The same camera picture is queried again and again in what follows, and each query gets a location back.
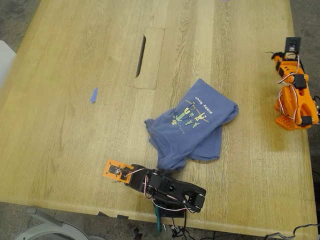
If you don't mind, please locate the black floor cable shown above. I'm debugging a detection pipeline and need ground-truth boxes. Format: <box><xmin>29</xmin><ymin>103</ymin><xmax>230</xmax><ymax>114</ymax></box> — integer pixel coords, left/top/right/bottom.
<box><xmin>264</xmin><ymin>223</ymin><xmax>320</xmax><ymax>240</ymax></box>

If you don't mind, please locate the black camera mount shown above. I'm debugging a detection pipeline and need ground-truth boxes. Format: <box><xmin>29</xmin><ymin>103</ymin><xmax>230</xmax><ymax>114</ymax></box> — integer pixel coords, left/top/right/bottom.
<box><xmin>284</xmin><ymin>36</ymin><xmax>302</xmax><ymax>60</ymax></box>

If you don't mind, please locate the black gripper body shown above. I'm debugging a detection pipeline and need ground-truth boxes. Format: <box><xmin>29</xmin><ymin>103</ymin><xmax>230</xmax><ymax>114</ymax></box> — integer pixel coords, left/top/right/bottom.
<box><xmin>124</xmin><ymin>163</ymin><xmax>151</xmax><ymax>193</ymax></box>

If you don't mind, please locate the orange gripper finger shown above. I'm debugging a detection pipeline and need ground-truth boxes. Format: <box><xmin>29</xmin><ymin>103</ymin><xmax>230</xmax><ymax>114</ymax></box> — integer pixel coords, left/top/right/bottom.
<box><xmin>265</xmin><ymin>50</ymin><xmax>286</xmax><ymax>59</ymax></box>
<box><xmin>271</xmin><ymin>56</ymin><xmax>284</xmax><ymax>73</ymax></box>

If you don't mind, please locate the green table clamp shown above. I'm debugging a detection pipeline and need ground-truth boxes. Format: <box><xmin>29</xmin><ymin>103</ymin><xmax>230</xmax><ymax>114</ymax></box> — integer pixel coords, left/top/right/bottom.
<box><xmin>152</xmin><ymin>204</ymin><xmax>163</xmax><ymax>233</ymax></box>

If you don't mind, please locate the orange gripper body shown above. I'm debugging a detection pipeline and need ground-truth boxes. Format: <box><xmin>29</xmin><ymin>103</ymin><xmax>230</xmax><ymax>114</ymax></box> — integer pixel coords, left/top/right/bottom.
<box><xmin>275</xmin><ymin>58</ymin><xmax>305</xmax><ymax>79</ymax></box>

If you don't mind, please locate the blue printed T-shirt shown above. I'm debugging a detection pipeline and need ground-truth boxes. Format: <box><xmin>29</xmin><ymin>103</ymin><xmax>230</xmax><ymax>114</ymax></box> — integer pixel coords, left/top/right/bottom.
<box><xmin>144</xmin><ymin>78</ymin><xmax>240</xmax><ymax>175</ymax></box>

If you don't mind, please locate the long black camera cable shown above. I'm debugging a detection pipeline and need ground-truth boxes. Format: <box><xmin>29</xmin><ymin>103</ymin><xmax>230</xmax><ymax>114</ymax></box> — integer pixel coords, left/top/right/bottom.
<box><xmin>172</xmin><ymin>211</ymin><xmax>191</xmax><ymax>238</ymax></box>

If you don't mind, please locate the blue tape strip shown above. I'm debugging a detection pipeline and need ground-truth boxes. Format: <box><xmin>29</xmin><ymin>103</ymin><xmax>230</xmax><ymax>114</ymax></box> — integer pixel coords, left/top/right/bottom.
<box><xmin>89</xmin><ymin>86</ymin><xmax>99</xmax><ymax>104</ymax></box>

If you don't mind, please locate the orange camera mount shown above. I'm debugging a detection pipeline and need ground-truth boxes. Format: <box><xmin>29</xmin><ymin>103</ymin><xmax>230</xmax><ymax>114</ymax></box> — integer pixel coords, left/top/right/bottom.
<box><xmin>102</xmin><ymin>159</ymin><xmax>135</xmax><ymax>186</ymax></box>

